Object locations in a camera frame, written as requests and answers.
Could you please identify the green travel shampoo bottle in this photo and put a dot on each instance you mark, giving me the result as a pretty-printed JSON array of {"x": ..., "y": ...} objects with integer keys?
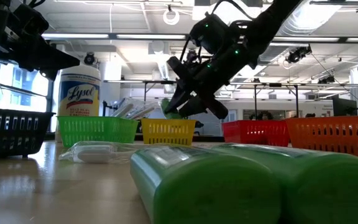
[
  {"x": 322, "y": 186},
  {"x": 207, "y": 186},
  {"x": 165, "y": 105}
]

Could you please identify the yellow Lysol wipes canister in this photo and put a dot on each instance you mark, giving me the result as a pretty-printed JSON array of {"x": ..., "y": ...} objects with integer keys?
[{"x": 79, "y": 90}]

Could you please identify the silver ventilation duct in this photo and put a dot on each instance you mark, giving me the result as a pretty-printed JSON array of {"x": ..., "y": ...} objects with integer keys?
[{"x": 306, "y": 18}]

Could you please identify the yellow plastic basket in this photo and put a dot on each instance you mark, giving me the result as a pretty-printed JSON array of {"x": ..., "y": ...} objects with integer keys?
[{"x": 166, "y": 132}]

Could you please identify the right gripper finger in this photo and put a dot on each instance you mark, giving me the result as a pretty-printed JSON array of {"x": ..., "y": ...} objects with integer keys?
[
  {"x": 194, "y": 107},
  {"x": 180, "y": 96}
]

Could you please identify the black rig frame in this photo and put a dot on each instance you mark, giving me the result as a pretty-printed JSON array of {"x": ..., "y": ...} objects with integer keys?
[
  {"x": 154, "y": 82},
  {"x": 275, "y": 84}
]

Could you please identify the long ceiling light bar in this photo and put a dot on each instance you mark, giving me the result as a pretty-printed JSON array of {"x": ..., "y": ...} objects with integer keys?
[{"x": 151, "y": 36}]

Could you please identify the orange plastic basket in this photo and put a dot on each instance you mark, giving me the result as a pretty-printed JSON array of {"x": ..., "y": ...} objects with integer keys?
[{"x": 331, "y": 133}]

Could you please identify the black plastic basket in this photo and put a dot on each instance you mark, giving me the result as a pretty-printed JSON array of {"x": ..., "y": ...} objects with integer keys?
[{"x": 11, "y": 130}]

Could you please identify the green plastic basket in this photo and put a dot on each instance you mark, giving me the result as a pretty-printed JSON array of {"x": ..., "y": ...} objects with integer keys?
[{"x": 98, "y": 130}]

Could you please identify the black background monitor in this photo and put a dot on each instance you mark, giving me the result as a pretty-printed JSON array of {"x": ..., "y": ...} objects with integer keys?
[{"x": 343, "y": 107}]

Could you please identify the black ceiling camera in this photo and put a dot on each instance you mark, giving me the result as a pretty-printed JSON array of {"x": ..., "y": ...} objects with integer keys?
[
  {"x": 192, "y": 57},
  {"x": 89, "y": 58},
  {"x": 326, "y": 80},
  {"x": 297, "y": 54}
]

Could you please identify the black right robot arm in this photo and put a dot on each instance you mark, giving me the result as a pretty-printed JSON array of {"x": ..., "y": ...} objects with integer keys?
[{"x": 269, "y": 21}]

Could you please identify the red plastic basket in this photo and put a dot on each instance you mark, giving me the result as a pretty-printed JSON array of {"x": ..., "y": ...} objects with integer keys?
[{"x": 253, "y": 133}]

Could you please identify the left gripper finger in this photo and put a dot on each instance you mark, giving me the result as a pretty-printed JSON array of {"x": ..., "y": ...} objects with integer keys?
[
  {"x": 48, "y": 57},
  {"x": 49, "y": 74}
]

